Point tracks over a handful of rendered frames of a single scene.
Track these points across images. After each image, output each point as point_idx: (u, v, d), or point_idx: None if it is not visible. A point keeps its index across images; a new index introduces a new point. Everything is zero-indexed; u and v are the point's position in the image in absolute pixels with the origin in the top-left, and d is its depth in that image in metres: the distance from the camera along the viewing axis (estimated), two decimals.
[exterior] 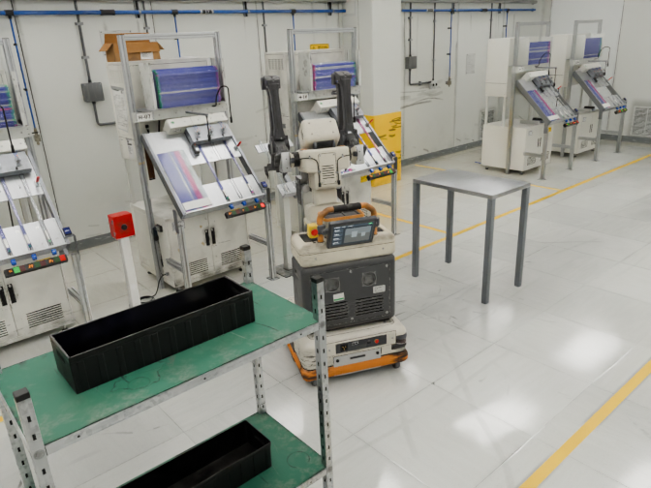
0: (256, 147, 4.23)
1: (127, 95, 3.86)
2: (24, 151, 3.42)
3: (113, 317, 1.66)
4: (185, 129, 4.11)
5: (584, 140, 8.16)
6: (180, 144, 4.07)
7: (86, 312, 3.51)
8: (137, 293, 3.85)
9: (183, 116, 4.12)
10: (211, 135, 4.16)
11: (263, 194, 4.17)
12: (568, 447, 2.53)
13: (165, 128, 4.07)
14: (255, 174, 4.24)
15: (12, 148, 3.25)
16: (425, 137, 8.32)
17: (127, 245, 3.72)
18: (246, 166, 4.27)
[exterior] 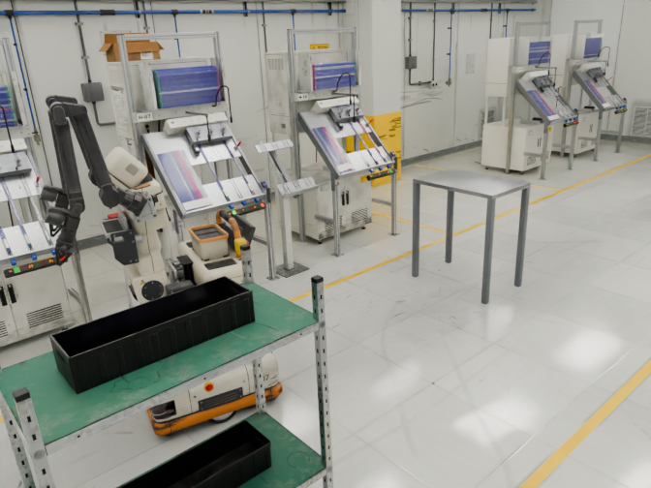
0: (256, 147, 4.23)
1: (127, 95, 3.86)
2: (24, 151, 3.42)
3: (113, 317, 1.66)
4: (185, 129, 4.11)
5: (584, 140, 8.16)
6: (180, 144, 4.07)
7: (86, 312, 3.51)
8: None
9: (183, 116, 4.12)
10: (211, 135, 4.16)
11: (263, 194, 4.17)
12: (568, 447, 2.53)
13: (165, 128, 4.07)
14: (255, 174, 4.24)
15: (12, 148, 3.25)
16: (425, 137, 8.32)
17: None
18: (246, 166, 4.27)
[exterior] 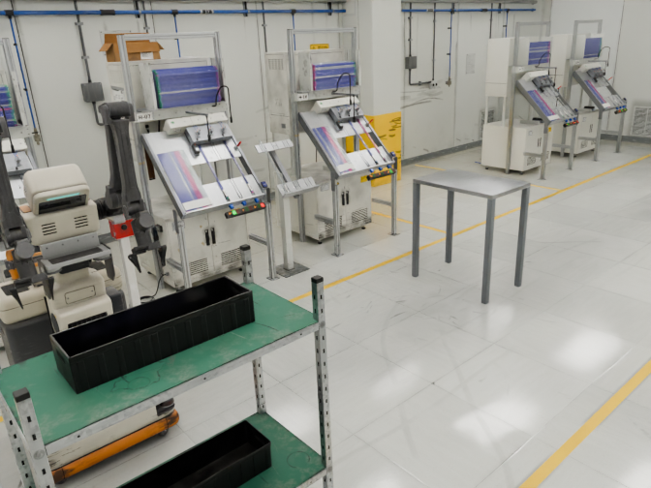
0: (256, 147, 4.23)
1: (127, 95, 3.86)
2: (24, 151, 3.42)
3: (113, 317, 1.66)
4: (185, 129, 4.11)
5: (584, 140, 8.16)
6: (180, 144, 4.07)
7: None
8: (137, 293, 3.85)
9: (183, 116, 4.12)
10: (211, 135, 4.16)
11: (263, 194, 4.17)
12: (568, 447, 2.53)
13: (165, 128, 4.07)
14: (255, 174, 4.24)
15: (12, 148, 3.25)
16: (425, 137, 8.32)
17: (127, 245, 3.72)
18: (246, 166, 4.27)
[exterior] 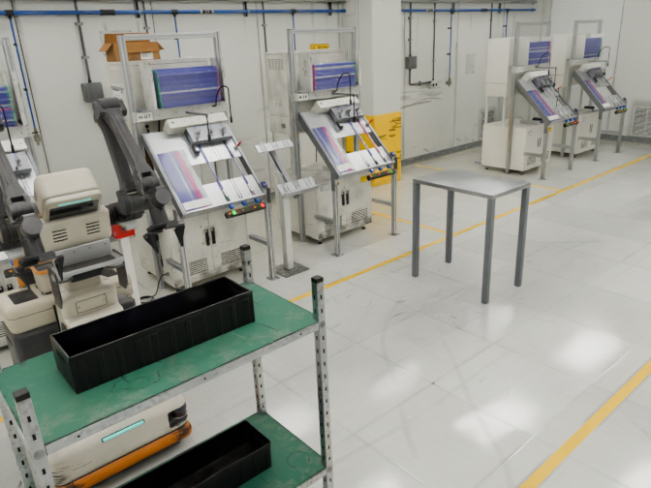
0: (256, 147, 4.23)
1: (127, 95, 3.86)
2: (24, 151, 3.42)
3: (113, 317, 1.66)
4: (185, 129, 4.11)
5: (584, 140, 8.16)
6: (180, 144, 4.07)
7: None
8: (137, 293, 3.85)
9: (183, 116, 4.12)
10: (211, 135, 4.16)
11: (263, 194, 4.17)
12: (568, 447, 2.53)
13: (165, 128, 4.07)
14: (255, 174, 4.24)
15: (12, 148, 3.25)
16: (425, 137, 8.32)
17: (127, 245, 3.72)
18: (246, 166, 4.27)
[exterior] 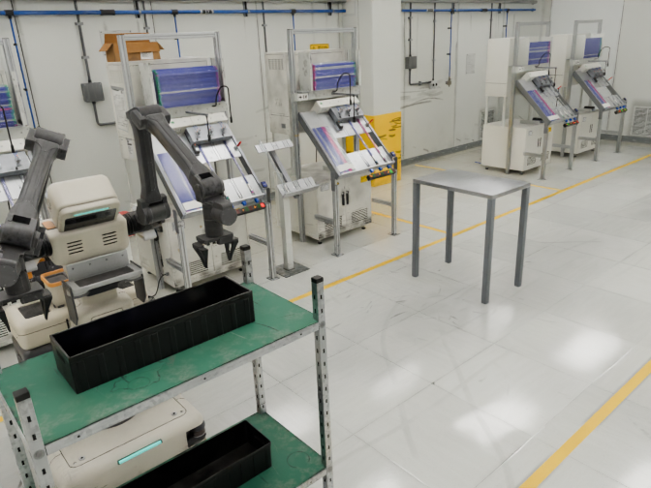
0: (256, 147, 4.23)
1: (127, 95, 3.86)
2: (24, 151, 3.42)
3: (113, 317, 1.66)
4: (185, 129, 4.11)
5: (584, 140, 8.16)
6: None
7: None
8: None
9: (183, 116, 4.12)
10: (211, 135, 4.16)
11: (263, 194, 4.17)
12: (568, 447, 2.53)
13: None
14: (255, 174, 4.24)
15: (12, 148, 3.25)
16: (425, 137, 8.32)
17: (127, 245, 3.72)
18: (246, 166, 4.27)
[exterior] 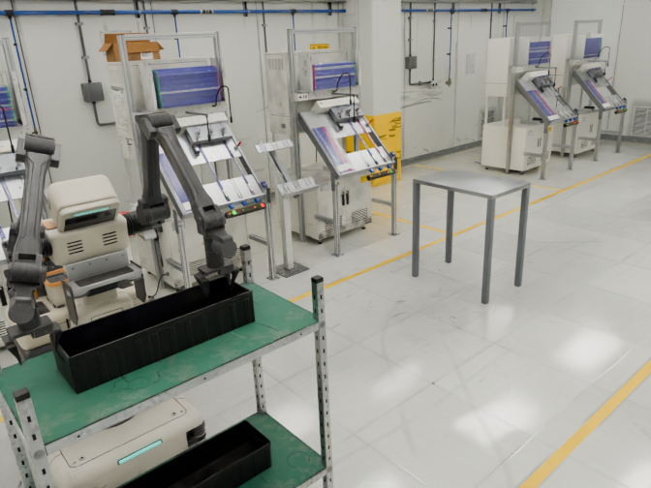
0: (256, 147, 4.23)
1: (127, 95, 3.86)
2: None
3: (113, 317, 1.66)
4: (185, 129, 4.11)
5: (584, 140, 8.16)
6: (180, 144, 4.07)
7: None
8: None
9: (183, 116, 4.12)
10: (211, 135, 4.16)
11: (263, 194, 4.17)
12: (568, 447, 2.53)
13: None
14: (255, 174, 4.24)
15: (12, 148, 3.25)
16: (425, 137, 8.32)
17: (127, 245, 3.72)
18: (246, 166, 4.27)
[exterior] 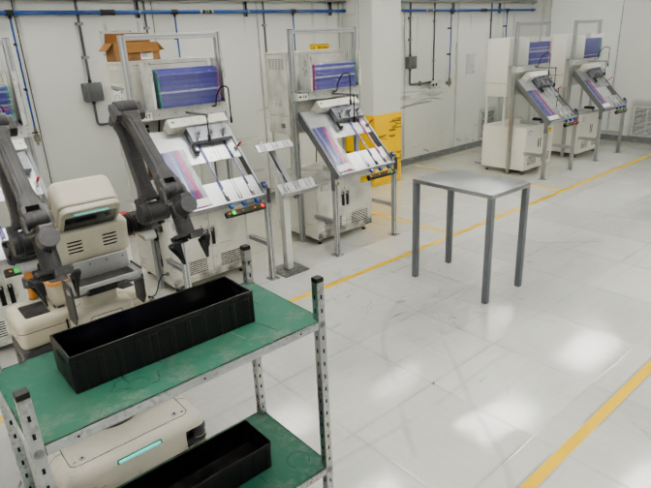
0: (256, 147, 4.23)
1: (127, 95, 3.86)
2: (24, 151, 3.42)
3: (113, 317, 1.66)
4: (185, 129, 4.11)
5: (584, 140, 8.16)
6: (180, 144, 4.07)
7: None
8: None
9: (183, 116, 4.12)
10: (211, 135, 4.16)
11: (263, 194, 4.17)
12: (568, 447, 2.53)
13: (165, 128, 4.07)
14: (255, 174, 4.24)
15: None
16: (425, 137, 8.32)
17: (127, 245, 3.72)
18: (246, 166, 4.27)
